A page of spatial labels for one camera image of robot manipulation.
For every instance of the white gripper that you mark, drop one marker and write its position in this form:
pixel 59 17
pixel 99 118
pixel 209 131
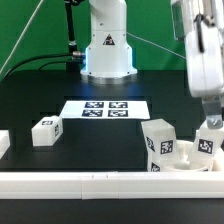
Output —
pixel 205 72

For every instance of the thin grey rod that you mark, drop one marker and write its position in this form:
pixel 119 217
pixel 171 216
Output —
pixel 21 36

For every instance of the black vertical pole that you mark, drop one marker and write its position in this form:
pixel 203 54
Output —
pixel 72 65

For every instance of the white U-shaped fence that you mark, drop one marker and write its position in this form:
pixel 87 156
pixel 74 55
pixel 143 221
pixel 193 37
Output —
pixel 52 174

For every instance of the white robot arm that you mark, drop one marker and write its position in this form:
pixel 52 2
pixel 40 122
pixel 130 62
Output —
pixel 199 24

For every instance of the white marker sheet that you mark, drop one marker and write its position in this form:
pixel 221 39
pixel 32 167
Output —
pixel 105 110

